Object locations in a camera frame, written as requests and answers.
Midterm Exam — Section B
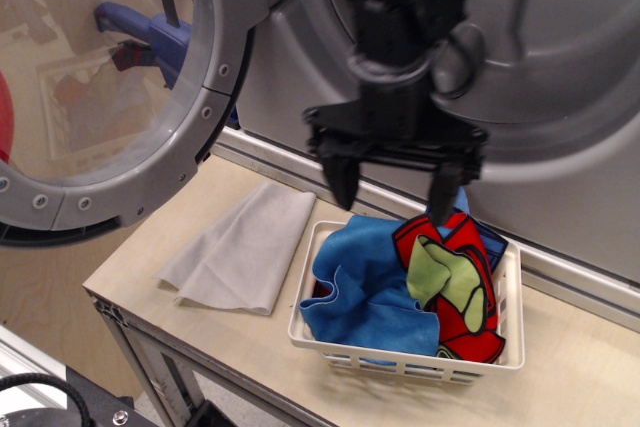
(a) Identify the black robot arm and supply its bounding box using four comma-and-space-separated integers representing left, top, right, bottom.
303, 0, 488, 226

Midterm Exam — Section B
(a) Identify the blue cloth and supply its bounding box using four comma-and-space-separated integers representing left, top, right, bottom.
299, 192, 507, 357

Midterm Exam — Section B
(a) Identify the blue clamp handle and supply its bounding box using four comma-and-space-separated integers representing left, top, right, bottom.
94, 2, 192, 89

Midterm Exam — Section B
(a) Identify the white plastic basket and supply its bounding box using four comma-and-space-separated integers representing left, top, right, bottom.
288, 221, 525, 385

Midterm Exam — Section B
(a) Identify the grey cloth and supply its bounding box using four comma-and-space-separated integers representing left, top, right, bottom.
155, 182, 316, 316

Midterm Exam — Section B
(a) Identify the red green patterned cloth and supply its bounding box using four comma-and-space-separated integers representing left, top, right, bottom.
392, 213, 506, 363

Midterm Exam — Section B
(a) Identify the black cable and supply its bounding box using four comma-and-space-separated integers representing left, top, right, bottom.
0, 374, 94, 427

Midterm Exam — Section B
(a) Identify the red round object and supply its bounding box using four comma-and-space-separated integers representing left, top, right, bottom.
0, 74, 15, 163

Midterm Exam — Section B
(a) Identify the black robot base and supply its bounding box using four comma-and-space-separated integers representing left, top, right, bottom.
0, 366, 151, 427

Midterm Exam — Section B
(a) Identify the aluminium table frame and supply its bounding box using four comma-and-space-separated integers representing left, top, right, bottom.
89, 291, 330, 426

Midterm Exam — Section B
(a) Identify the grey washing machine body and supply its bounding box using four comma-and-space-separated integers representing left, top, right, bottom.
238, 0, 639, 282

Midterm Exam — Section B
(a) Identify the round washing machine door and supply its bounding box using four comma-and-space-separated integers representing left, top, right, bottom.
1, 0, 279, 249

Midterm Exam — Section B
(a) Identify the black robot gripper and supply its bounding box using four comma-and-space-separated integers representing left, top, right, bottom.
303, 81, 488, 225

